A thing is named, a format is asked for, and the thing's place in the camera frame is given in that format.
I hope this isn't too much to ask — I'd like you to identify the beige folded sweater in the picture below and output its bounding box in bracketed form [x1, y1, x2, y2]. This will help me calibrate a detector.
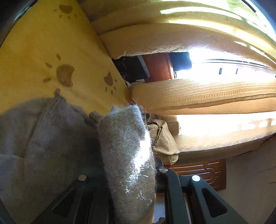
[146, 114, 180, 166]

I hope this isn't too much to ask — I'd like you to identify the black box on sill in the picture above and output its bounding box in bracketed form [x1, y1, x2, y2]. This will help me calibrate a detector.
[169, 52, 192, 72]

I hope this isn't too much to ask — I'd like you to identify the grey-brown knit sweater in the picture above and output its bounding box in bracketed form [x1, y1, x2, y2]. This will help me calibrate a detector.
[1, 91, 155, 223]

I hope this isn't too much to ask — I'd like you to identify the brown wooden nightstand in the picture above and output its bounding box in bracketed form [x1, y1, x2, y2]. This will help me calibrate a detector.
[112, 53, 174, 83]

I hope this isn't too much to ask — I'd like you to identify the cream lace curtain left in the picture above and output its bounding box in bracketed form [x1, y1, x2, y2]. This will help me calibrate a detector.
[79, 1, 275, 69]

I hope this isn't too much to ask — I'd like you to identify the beige knit curtain right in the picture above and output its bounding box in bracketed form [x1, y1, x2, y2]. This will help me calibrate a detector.
[131, 79, 275, 157]

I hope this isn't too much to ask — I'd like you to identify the brown carved wooden door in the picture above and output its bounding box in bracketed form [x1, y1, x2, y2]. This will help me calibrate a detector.
[170, 159, 226, 191]

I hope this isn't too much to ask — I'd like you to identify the yellow paw-print bed sheet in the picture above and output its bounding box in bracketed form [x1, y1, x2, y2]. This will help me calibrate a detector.
[1, 1, 131, 114]

